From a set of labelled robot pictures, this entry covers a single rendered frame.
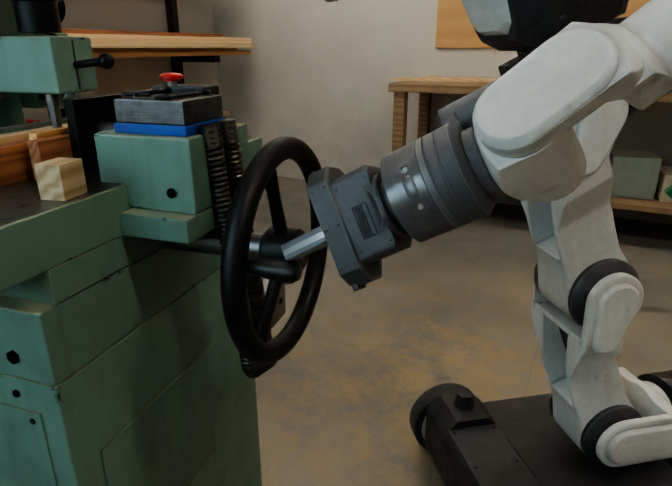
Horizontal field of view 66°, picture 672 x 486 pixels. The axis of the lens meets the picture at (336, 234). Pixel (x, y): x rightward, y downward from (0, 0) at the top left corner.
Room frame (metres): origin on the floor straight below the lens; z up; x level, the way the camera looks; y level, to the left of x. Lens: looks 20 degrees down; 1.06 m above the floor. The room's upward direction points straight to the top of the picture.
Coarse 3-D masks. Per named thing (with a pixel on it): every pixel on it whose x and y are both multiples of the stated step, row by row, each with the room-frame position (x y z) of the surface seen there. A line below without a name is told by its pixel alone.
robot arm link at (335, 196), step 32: (384, 160) 0.46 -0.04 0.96; (416, 160) 0.43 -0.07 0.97; (320, 192) 0.47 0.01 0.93; (352, 192) 0.46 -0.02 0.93; (384, 192) 0.45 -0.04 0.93; (416, 192) 0.42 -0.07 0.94; (320, 224) 0.47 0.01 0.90; (352, 224) 0.46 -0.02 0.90; (384, 224) 0.44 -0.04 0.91; (416, 224) 0.42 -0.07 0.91; (448, 224) 0.42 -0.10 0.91; (352, 256) 0.44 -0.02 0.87; (384, 256) 0.45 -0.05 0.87
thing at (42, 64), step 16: (0, 48) 0.71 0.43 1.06; (16, 48) 0.70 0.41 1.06; (32, 48) 0.69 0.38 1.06; (48, 48) 0.68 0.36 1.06; (64, 48) 0.70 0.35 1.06; (80, 48) 0.72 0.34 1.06; (0, 64) 0.71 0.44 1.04; (16, 64) 0.70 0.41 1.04; (32, 64) 0.69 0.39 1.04; (48, 64) 0.68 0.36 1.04; (64, 64) 0.70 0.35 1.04; (0, 80) 0.71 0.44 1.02; (16, 80) 0.70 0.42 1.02; (32, 80) 0.69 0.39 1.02; (48, 80) 0.68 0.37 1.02; (64, 80) 0.69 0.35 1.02; (80, 80) 0.72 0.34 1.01; (96, 80) 0.74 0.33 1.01; (48, 96) 0.72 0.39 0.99
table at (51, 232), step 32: (0, 192) 0.57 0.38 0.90; (32, 192) 0.57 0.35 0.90; (96, 192) 0.57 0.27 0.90; (0, 224) 0.46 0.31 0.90; (32, 224) 0.48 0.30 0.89; (64, 224) 0.52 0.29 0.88; (96, 224) 0.56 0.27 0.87; (128, 224) 0.59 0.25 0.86; (160, 224) 0.57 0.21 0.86; (192, 224) 0.57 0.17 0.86; (0, 256) 0.44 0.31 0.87; (32, 256) 0.47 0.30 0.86; (64, 256) 0.51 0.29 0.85; (0, 288) 0.44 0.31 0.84
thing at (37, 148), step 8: (56, 136) 0.66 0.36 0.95; (64, 136) 0.66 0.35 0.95; (32, 144) 0.62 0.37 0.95; (40, 144) 0.62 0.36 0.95; (48, 144) 0.64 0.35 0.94; (56, 144) 0.65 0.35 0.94; (64, 144) 0.66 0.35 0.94; (32, 152) 0.62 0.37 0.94; (40, 152) 0.62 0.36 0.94; (48, 152) 0.63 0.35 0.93; (56, 152) 0.64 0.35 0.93; (64, 152) 0.66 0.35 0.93; (32, 160) 0.63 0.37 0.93; (40, 160) 0.62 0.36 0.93
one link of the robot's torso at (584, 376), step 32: (608, 288) 0.83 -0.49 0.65; (640, 288) 0.85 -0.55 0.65; (544, 320) 0.96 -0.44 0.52; (608, 320) 0.83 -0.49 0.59; (544, 352) 0.96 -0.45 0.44; (576, 352) 0.85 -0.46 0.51; (608, 352) 0.84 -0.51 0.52; (576, 384) 0.87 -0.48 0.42; (608, 384) 0.89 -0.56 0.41; (576, 416) 0.89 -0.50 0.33; (608, 416) 0.87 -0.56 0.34; (640, 416) 0.89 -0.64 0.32
